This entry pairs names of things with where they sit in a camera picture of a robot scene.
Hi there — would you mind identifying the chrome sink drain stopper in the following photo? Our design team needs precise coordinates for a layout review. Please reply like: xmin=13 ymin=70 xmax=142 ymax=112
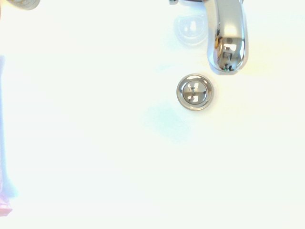
xmin=176 ymin=73 xmax=214 ymax=111

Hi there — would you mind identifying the white ceramic sink basin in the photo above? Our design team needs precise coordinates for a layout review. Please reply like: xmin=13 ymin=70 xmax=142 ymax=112
xmin=0 ymin=0 xmax=305 ymax=229

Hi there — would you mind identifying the sink overflow hole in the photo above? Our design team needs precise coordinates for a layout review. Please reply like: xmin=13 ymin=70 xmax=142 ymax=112
xmin=173 ymin=14 xmax=208 ymax=46

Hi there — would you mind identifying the chrome faucet spout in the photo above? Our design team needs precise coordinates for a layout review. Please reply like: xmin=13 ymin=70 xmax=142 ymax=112
xmin=204 ymin=0 xmax=250 ymax=76

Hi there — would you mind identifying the round patterned container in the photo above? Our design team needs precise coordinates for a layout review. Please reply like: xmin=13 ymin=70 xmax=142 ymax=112
xmin=5 ymin=0 xmax=41 ymax=11

